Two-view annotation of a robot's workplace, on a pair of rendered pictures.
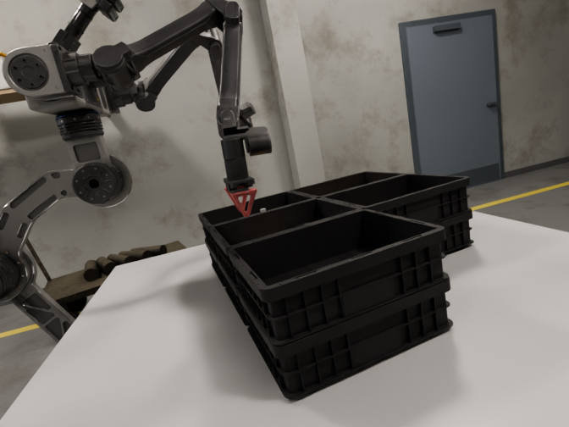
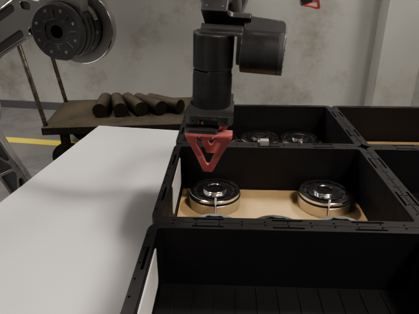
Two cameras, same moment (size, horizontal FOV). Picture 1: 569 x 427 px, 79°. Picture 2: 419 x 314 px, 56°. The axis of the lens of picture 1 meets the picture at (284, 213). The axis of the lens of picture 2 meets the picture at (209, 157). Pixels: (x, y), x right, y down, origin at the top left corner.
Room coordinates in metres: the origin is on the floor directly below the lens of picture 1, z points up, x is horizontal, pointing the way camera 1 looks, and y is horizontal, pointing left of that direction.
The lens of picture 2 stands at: (0.39, -0.10, 1.25)
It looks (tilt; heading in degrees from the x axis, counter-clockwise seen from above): 24 degrees down; 21
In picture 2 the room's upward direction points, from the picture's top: straight up
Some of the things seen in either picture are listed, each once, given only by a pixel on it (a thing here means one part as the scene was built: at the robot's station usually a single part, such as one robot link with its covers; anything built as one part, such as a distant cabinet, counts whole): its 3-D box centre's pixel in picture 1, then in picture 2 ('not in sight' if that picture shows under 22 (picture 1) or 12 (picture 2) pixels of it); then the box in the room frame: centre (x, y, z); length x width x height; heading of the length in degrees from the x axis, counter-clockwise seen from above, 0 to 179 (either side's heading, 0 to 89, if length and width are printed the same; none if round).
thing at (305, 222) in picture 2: (281, 222); (275, 182); (1.02, 0.01, 0.92); 0.40 x 0.30 x 0.02; 108
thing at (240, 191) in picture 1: (242, 198); (209, 140); (0.91, 0.10, 1.03); 0.07 x 0.07 x 0.09; 17
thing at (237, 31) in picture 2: (234, 147); (217, 50); (0.93, 0.09, 1.16); 0.07 x 0.06 x 0.07; 99
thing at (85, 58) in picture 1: (79, 69); not in sight; (1.04, 0.48, 1.45); 0.09 x 0.08 x 0.12; 11
